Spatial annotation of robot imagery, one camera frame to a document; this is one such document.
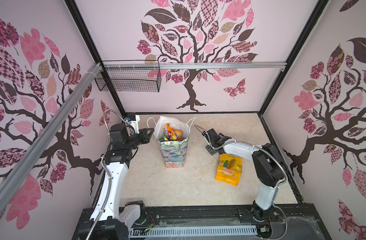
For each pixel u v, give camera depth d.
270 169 0.49
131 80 1.22
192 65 0.93
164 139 0.80
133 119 0.65
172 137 0.81
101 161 0.51
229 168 0.85
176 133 0.87
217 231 1.55
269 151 0.51
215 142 0.73
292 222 0.72
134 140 0.61
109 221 0.38
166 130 0.83
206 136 0.77
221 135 1.06
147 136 0.70
